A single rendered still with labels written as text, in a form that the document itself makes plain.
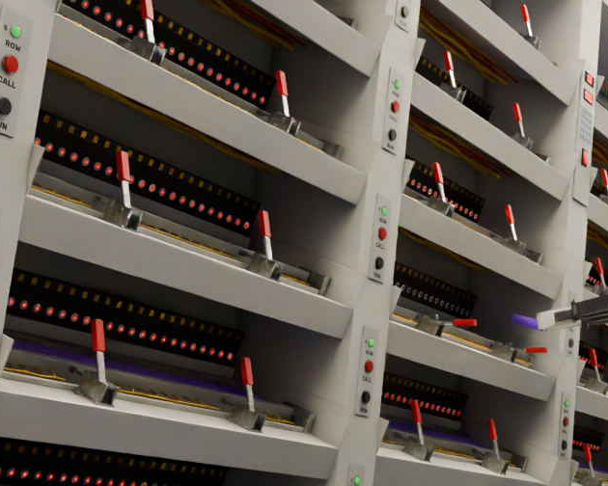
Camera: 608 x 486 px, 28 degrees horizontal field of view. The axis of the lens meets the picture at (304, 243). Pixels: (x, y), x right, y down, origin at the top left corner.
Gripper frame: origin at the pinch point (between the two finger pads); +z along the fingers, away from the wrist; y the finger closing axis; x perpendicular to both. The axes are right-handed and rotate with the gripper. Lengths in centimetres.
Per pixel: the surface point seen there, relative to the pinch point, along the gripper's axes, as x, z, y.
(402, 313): 4.7, 9.4, 40.2
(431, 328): 7.1, 6.2, 37.1
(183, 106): -7, 3, 100
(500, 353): 6.6, 7.3, 10.4
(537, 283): -7.2, 3.0, 0.8
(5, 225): 12, 6, 124
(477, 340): 4.7, 9.4, 14.7
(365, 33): -32, 0, 62
